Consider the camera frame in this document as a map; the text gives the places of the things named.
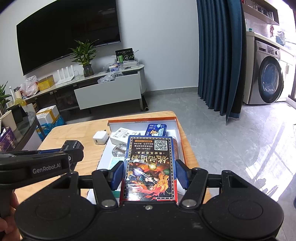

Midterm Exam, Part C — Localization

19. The glass top side table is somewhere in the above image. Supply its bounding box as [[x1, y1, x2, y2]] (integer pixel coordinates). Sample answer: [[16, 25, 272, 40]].
[[0, 111, 45, 152]]

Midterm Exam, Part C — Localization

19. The clear glass jar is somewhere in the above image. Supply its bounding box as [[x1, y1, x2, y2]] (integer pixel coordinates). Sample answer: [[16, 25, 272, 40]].
[[112, 143, 127, 158]]

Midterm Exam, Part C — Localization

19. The red card box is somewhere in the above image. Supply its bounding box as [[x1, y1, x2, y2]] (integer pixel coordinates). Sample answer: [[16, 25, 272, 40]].
[[120, 135, 179, 204]]

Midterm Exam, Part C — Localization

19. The clear acrylic organizer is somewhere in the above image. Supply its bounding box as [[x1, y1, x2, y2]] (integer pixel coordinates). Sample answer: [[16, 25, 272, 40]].
[[103, 60, 139, 73]]

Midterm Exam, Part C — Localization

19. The black and green box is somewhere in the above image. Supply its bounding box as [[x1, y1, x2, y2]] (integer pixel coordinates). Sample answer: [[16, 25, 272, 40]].
[[115, 48, 135, 63]]

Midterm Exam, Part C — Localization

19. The dark blue curtain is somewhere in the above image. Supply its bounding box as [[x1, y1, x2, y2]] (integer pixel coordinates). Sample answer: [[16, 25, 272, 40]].
[[196, 0, 247, 124]]

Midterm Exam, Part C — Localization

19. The white charger cube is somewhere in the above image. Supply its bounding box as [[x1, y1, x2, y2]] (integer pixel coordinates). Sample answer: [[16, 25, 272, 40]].
[[92, 130, 110, 146]]

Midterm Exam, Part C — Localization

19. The silver washing machine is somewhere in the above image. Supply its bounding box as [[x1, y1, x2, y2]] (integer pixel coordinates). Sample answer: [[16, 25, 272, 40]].
[[248, 40, 285, 105]]

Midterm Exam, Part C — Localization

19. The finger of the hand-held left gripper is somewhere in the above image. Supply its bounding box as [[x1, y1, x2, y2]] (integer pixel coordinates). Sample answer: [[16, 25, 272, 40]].
[[0, 149, 84, 166]]

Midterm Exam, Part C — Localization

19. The white router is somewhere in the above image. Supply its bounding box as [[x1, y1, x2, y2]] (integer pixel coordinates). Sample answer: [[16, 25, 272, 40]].
[[57, 65, 77, 85]]

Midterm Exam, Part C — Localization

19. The white and red plastic bag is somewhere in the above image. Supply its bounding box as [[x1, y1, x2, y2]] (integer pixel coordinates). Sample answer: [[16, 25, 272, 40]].
[[20, 76, 39, 96]]

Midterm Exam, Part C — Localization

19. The white washing machine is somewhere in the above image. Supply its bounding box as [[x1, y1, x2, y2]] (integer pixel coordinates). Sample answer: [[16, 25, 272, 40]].
[[243, 31, 296, 105]]

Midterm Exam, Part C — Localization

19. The orange cardboard box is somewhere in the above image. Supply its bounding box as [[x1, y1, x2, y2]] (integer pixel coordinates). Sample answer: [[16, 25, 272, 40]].
[[87, 116, 200, 202]]

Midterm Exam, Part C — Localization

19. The blue plastic case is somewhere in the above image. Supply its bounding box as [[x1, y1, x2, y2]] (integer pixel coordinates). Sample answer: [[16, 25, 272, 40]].
[[145, 123, 168, 137]]

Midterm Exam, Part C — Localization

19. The black device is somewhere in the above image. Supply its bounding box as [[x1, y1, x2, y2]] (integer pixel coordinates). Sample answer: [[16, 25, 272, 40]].
[[6, 103, 28, 123]]

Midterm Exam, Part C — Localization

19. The television cabinet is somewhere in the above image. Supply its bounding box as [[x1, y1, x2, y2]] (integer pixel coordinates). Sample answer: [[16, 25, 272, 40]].
[[23, 62, 146, 116]]

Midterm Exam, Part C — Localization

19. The purple patterned tin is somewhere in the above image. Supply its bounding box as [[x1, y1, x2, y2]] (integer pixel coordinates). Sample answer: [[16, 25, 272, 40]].
[[0, 127, 17, 152]]

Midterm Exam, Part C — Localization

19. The black charger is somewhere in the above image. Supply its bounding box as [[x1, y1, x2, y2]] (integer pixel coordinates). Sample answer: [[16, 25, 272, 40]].
[[60, 140, 84, 152]]

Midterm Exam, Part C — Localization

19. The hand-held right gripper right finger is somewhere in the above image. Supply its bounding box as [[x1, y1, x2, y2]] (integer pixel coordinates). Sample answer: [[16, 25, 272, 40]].
[[176, 159, 249, 209]]

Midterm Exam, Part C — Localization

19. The white labelled box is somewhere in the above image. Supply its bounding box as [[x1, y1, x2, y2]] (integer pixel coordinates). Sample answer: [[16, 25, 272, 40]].
[[109, 127, 141, 145]]

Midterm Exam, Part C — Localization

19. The white and yellow carton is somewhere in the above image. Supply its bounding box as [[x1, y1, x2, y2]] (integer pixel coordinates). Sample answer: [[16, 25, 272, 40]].
[[36, 105, 60, 127]]

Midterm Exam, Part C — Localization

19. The clear plastic bag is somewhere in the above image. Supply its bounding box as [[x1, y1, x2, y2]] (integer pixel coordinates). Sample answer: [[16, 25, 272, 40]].
[[97, 72, 123, 84]]

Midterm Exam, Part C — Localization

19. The yellow box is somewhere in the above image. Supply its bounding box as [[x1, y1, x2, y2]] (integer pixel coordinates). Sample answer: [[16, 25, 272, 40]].
[[37, 77, 55, 91]]

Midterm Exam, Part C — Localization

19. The black wall television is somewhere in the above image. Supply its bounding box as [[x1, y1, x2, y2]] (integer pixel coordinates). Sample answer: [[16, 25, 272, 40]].
[[16, 0, 122, 76]]

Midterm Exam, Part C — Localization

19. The blue plastic bag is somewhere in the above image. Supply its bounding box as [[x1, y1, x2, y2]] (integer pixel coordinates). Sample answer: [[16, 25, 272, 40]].
[[36, 115, 65, 142]]

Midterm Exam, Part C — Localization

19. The leafy green plant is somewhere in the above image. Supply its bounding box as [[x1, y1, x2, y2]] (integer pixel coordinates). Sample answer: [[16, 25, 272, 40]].
[[0, 81, 13, 115]]

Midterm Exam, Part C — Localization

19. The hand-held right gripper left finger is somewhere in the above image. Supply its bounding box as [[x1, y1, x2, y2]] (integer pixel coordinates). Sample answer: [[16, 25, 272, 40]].
[[52, 160, 124, 209]]

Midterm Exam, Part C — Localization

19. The green plant in glass vase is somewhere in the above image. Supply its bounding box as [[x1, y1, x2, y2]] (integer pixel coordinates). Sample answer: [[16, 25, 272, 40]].
[[69, 39, 100, 77]]

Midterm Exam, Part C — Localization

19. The wall shelf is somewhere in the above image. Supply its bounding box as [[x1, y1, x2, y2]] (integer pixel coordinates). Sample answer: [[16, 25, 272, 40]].
[[240, 0, 280, 25]]

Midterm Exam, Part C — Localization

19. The white open drawer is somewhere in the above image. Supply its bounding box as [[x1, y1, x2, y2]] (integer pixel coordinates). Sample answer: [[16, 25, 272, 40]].
[[74, 71, 142, 110]]

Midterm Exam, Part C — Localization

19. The person's left hand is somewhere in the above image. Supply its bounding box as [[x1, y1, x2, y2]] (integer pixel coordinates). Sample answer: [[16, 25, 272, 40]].
[[0, 192, 20, 234]]

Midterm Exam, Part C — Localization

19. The teal cardboard box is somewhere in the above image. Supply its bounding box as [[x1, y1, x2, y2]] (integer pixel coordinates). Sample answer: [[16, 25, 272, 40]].
[[109, 156, 125, 193]]

